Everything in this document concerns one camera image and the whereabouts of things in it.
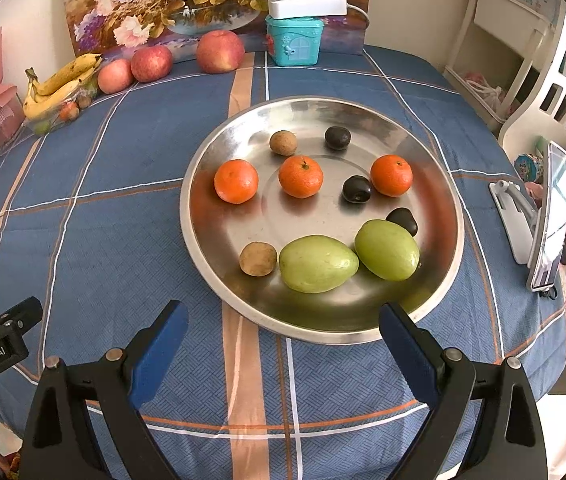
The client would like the small pink apple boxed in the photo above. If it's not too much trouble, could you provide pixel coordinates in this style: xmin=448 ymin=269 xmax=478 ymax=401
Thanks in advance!
xmin=97 ymin=58 xmax=134 ymax=95

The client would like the round cartoon tin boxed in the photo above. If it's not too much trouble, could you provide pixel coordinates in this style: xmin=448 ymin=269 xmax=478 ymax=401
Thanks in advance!
xmin=514 ymin=152 xmax=546 ymax=181

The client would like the blue plaid tablecloth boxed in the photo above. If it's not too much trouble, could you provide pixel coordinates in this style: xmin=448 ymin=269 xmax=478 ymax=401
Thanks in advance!
xmin=0 ymin=42 xmax=566 ymax=480

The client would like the teal plastic house box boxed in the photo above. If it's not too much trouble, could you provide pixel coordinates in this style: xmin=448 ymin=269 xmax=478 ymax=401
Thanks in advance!
xmin=265 ymin=15 xmax=324 ymax=67

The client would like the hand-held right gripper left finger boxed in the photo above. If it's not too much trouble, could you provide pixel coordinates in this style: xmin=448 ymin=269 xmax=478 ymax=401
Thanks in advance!
xmin=15 ymin=300 xmax=190 ymax=480

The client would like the white wooden shelf unit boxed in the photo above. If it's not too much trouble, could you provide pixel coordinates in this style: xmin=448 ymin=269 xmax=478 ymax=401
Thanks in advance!
xmin=443 ymin=0 xmax=566 ymax=151

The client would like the small brown longan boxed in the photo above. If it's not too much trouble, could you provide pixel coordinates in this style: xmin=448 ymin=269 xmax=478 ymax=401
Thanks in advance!
xmin=239 ymin=241 xmax=278 ymax=277
xmin=269 ymin=130 xmax=298 ymax=156

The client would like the tablet with white edge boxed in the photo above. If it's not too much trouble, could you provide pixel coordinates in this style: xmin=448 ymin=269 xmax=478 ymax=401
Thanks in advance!
xmin=527 ymin=141 xmax=566 ymax=292

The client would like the yellow banana bunch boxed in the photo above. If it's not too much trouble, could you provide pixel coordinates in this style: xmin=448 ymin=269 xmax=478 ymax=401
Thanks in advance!
xmin=23 ymin=53 xmax=104 ymax=121

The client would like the pink white bag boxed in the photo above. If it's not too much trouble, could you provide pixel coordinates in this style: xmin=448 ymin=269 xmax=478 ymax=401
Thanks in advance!
xmin=463 ymin=72 xmax=506 ymax=116

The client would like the green jujube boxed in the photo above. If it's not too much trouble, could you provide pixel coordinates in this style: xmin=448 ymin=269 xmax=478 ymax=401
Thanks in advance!
xmin=354 ymin=219 xmax=421 ymax=282
xmin=278 ymin=235 xmax=360 ymax=294

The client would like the medium red apple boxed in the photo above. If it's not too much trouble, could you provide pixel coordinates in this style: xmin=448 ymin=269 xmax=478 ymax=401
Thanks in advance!
xmin=130 ymin=45 xmax=174 ymax=83

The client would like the round stainless steel plate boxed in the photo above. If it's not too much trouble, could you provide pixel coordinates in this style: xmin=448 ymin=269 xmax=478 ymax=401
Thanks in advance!
xmin=179 ymin=98 xmax=465 ymax=346

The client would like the floral painting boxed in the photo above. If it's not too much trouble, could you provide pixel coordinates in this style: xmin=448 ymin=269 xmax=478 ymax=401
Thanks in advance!
xmin=60 ymin=0 xmax=374 ymax=56

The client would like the dark purple plum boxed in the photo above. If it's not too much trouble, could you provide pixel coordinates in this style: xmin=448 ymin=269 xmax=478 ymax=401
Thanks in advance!
xmin=385 ymin=207 xmax=418 ymax=237
xmin=341 ymin=175 xmax=374 ymax=205
xmin=324 ymin=126 xmax=352 ymax=151

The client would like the large red apple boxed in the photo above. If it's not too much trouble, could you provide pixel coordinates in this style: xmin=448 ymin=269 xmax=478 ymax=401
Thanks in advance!
xmin=196 ymin=30 xmax=246 ymax=75

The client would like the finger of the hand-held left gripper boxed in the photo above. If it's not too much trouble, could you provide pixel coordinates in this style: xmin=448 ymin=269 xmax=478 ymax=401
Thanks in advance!
xmin=0 ymin=296 xmax=44 ymax=332

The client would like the orange tangerine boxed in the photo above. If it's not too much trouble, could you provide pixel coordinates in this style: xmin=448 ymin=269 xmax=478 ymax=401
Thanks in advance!
xmin=278 ymin=155 xmax=324 ymax=199
xmin=370 ymin=154 xmax=414 ymax=198
xmin=213 ymin=159 xmax=260 ymax=205

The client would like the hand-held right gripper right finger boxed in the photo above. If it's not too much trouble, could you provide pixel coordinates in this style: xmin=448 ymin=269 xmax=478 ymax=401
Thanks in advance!
xmin=379 ymin=301 xmax=548 ymax=480

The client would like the clear glass fruit bowl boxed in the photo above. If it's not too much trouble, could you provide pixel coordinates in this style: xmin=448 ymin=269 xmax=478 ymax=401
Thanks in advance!
xmin=23 ymin=85 xmax=101 ymax=136

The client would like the white power strip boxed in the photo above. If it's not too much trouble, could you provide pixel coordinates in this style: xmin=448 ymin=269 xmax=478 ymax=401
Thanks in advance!
xmin=269 ymin=0 xmax=348 ymax=20

